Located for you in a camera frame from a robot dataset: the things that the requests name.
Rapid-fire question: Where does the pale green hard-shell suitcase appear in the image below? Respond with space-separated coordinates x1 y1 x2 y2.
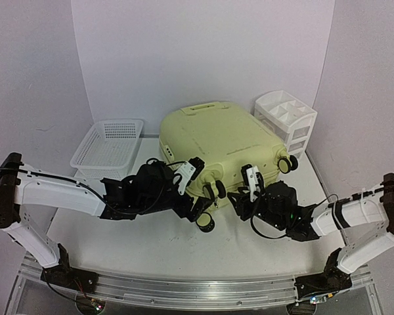
159 102 298 232

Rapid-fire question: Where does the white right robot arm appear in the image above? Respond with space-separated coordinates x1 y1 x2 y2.
227 173 394 294

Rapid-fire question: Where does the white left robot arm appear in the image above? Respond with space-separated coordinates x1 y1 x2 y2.
0 152 217 287

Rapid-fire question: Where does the white perforated plastic basket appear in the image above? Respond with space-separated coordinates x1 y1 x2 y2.
70 119 144 180

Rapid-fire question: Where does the white plastic drawer organizer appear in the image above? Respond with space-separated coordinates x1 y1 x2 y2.
254 90 317 158

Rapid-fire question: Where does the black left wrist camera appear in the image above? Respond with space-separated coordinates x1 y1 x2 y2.
132 157 173 202

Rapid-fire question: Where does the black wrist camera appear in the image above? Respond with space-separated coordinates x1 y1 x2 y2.
132 157 173 202
265 181 298 214

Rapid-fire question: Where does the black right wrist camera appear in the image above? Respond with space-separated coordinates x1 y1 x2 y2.
265 181 298 214

